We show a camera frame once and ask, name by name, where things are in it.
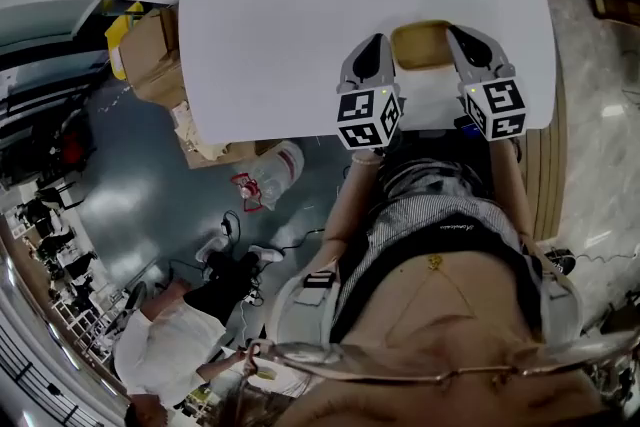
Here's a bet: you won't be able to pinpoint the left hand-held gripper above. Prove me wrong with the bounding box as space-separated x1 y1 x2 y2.
333 33 405 150

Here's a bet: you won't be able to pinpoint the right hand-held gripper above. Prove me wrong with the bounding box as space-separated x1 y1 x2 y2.
445 25 527 142

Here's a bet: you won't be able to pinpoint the brown cardboard box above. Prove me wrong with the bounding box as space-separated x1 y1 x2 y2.
390 19 454 71

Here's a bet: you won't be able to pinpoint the person's left forearm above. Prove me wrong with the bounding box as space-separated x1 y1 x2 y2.
322 149 389 277

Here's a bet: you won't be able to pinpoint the person's right forearm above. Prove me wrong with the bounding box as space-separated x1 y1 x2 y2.
488 137 541 249

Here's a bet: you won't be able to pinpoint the grey shoulder harness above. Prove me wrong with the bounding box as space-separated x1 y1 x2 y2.
269 259 585 347

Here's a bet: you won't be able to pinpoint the black device blue screen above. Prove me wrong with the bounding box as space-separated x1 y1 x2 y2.
453 114 482 139

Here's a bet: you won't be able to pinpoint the white table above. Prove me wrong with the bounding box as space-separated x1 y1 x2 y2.
178 0 558 147

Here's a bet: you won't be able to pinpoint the grey patterned skirt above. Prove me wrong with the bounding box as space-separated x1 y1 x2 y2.
379 158 499 216

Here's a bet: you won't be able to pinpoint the curved wooden slat platform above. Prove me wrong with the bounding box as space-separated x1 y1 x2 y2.
517 59 569 242

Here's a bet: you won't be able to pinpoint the clear plastic bag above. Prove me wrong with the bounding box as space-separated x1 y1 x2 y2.
234 140 306 212

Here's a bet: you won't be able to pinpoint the striped black trimmed top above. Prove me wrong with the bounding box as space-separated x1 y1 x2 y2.
329 194 547 344

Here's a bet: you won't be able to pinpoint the flat open cardboard box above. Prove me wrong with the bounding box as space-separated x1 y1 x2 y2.
180 137 284 172

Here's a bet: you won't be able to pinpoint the crumpled brown paper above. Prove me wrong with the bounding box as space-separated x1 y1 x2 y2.
172 102 227 162

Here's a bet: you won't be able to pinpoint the black sneaker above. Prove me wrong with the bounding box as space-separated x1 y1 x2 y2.
544 248 579 278

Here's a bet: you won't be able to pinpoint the large cardboard box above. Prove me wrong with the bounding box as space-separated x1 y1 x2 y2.
119 7 185 105

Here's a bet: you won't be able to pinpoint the person's face and chest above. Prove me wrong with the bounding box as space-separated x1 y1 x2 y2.
279 249 640 427

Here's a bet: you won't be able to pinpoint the yellow bag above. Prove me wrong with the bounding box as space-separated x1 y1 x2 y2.
104 2 147 82

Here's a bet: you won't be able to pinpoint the gold rimmed glasses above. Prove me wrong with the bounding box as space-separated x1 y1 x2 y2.
242 329 640 390

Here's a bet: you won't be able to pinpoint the red bag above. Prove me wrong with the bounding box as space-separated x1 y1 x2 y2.
62 129 94 167

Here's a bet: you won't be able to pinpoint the black equipment rack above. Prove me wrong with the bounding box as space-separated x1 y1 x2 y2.
0 64 102 187

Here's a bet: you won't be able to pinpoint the red wire frame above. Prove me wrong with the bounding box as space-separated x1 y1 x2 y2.
230 171 264 214

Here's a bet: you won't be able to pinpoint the gold necklace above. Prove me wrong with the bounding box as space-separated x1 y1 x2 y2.
384 254 484 342

